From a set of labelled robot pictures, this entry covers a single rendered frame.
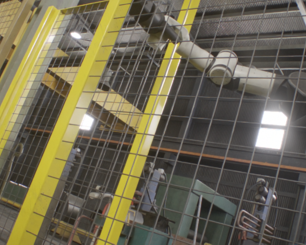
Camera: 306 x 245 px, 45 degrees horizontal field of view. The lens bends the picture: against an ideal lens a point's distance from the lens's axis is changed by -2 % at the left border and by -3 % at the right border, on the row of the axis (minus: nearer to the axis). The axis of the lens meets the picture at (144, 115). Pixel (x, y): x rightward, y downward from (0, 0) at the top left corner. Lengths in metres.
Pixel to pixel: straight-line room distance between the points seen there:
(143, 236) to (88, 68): 1.21
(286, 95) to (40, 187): 0.89
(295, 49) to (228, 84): 3.76
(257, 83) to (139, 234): 1.12
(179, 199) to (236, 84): 10.18
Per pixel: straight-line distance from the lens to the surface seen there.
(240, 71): 1.40
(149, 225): 2.18
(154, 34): 1.39
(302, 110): 1.40
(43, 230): 1.39
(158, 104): 1.48
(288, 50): 5.16
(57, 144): 1.06
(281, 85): 1.41
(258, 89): 1.40
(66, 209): 11.50
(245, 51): 5.39
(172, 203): 11.58
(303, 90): 1.37
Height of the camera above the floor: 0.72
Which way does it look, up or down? 17 degrees up
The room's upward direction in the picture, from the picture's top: 20 degrees clockwise
